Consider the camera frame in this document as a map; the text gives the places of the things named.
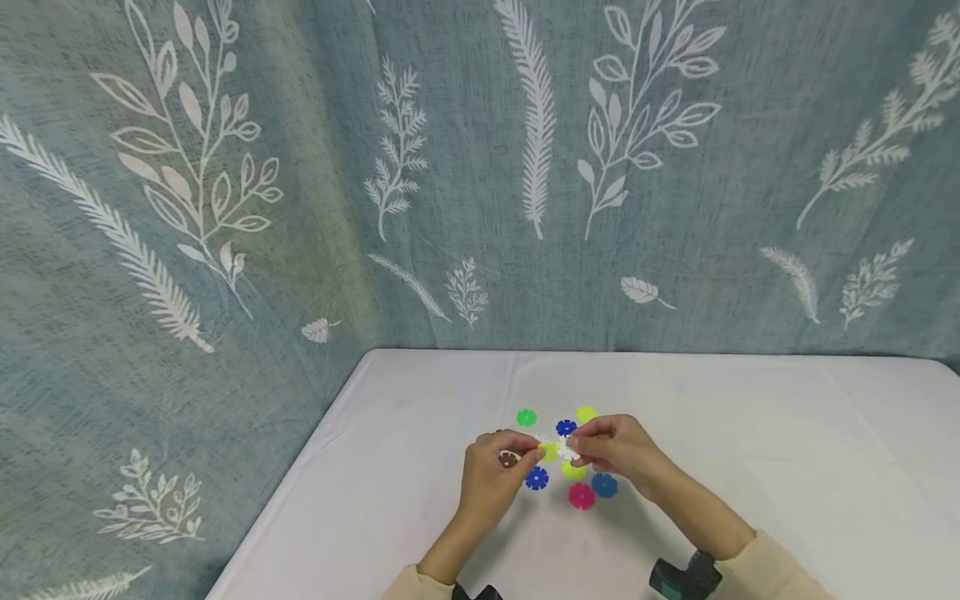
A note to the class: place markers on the person's right hand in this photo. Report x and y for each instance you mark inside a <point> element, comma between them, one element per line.
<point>626,454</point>

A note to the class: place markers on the person's left hand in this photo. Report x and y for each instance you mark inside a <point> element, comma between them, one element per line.
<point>486,487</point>

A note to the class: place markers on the person's right thumb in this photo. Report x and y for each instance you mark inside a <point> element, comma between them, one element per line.
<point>586,458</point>

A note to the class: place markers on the person's left index finger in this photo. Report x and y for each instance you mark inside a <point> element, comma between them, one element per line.
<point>516,438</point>

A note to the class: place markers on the person's right index finger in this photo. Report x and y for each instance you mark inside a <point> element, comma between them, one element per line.
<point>596,427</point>

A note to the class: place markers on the person's left thumb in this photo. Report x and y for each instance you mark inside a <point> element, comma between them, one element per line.
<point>529,458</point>

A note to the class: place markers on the white snowflake disc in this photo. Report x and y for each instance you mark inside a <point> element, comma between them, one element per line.
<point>568,451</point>

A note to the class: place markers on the yellow snowflake disc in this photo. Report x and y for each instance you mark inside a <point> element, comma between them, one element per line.
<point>550,452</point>

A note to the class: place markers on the person's left forearm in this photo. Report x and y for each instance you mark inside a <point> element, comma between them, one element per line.
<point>442,562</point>

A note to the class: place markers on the person's right forearm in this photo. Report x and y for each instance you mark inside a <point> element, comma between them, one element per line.
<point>720,527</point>

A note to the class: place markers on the scatter of coloured plastic pieces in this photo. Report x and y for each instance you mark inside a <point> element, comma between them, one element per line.
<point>581,497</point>

